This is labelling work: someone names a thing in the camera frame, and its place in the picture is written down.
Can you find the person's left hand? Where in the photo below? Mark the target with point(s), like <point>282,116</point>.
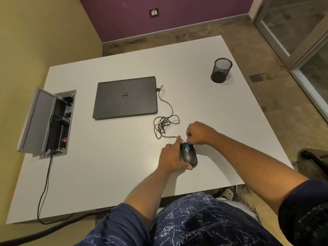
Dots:
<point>169,161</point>

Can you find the blue patterned shirt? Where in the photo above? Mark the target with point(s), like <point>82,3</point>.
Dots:
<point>205,222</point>

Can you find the person's right fingers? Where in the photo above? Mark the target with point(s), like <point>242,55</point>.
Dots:
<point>189,138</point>

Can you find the wall power socket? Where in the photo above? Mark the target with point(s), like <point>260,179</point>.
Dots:
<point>154,13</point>

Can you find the person's left thumb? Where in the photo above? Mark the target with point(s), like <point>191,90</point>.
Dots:
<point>186,166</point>

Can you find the person's shoe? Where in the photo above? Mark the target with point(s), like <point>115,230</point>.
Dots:
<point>228,194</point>

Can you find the person's left forearm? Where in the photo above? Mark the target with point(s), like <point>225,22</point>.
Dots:
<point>148,197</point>

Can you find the grey socket box lid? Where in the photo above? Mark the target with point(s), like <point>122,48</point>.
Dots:
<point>35,122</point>

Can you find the black computer mouse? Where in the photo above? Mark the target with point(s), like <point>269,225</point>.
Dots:
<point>189,157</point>

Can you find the grey table socket box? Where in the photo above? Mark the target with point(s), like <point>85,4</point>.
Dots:
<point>60,122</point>

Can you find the black office chair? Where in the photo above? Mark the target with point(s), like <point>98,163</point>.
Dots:
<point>314,161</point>

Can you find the small blue white sticker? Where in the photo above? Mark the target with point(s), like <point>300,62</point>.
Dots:
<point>187,147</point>

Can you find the light grey trousers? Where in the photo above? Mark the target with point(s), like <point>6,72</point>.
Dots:
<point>240,206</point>

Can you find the black mesh pen cup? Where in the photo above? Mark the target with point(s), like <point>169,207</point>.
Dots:
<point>221,71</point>

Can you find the glass door with white frame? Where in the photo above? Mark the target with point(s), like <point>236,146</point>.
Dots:
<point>294,30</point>

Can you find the person's right forearm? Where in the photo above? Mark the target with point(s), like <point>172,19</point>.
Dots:
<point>256,166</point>

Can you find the dark grey closed laptop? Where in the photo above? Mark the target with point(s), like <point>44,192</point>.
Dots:
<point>125,98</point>

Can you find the person's right hand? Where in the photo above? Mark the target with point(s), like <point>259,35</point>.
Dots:
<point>202,133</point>

